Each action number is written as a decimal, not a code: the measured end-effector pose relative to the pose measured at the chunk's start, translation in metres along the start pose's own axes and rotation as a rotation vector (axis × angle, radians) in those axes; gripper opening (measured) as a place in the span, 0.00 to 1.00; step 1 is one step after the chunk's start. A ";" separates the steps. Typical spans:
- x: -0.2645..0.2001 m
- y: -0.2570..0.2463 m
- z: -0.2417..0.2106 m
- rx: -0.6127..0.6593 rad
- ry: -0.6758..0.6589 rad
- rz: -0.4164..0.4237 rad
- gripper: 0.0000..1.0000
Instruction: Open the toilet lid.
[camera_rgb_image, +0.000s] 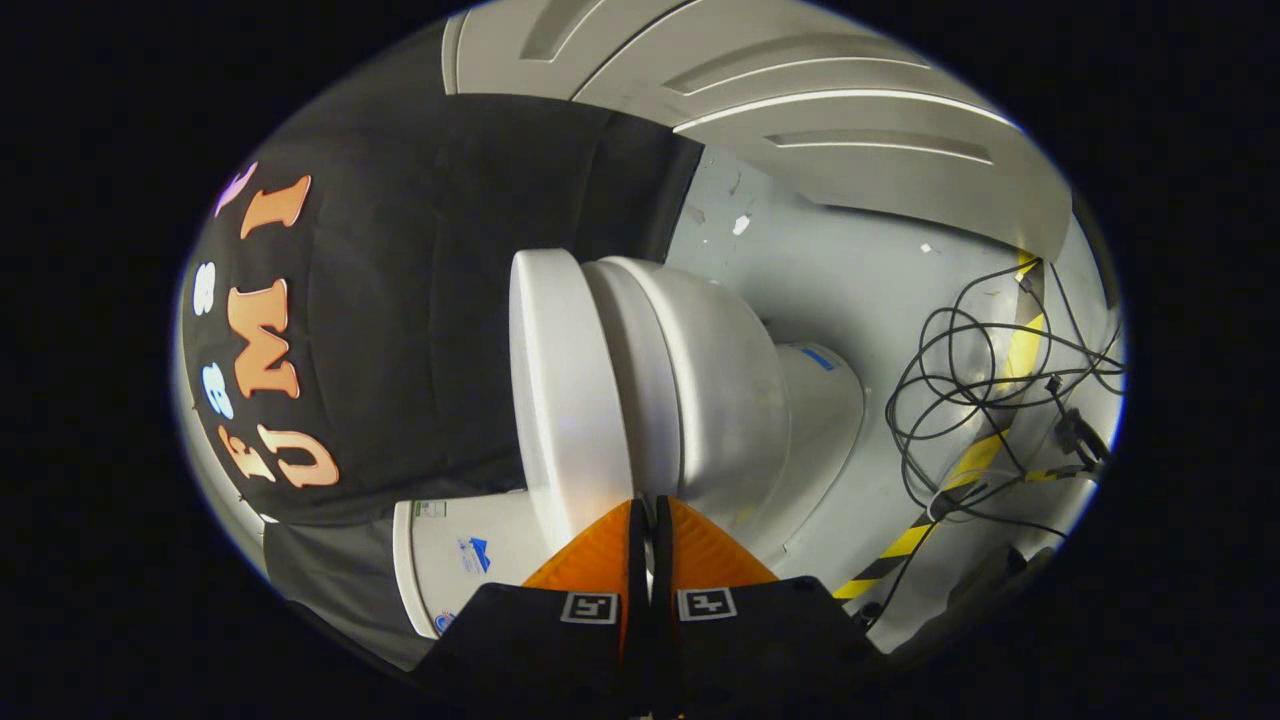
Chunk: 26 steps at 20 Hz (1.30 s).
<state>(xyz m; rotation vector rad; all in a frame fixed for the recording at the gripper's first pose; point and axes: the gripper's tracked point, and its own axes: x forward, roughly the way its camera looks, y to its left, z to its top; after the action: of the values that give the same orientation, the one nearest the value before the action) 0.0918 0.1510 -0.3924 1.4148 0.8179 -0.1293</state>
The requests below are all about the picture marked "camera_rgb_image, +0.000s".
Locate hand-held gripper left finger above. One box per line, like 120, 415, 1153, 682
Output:
413, 498, 655, 720

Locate white toilet lid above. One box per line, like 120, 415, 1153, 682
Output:
509, 249, 637, 553

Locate black cables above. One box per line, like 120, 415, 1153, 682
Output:
884, 255, 1128, 611

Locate white toilet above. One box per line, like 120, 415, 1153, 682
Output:
392, 255, 867, 641

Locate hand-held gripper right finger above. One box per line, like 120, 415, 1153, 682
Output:
652, 495, 893, 720

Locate black backdrop cloth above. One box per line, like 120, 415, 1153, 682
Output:
178, 18, 707, 673

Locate black power adapter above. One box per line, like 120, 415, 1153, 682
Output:
1053, 408, 1109, 469

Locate grey cabinet with white top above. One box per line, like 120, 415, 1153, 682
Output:
440, 0, 1077, 263

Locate yellow black floor tape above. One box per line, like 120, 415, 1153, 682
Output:
833, 252, 1047, 601

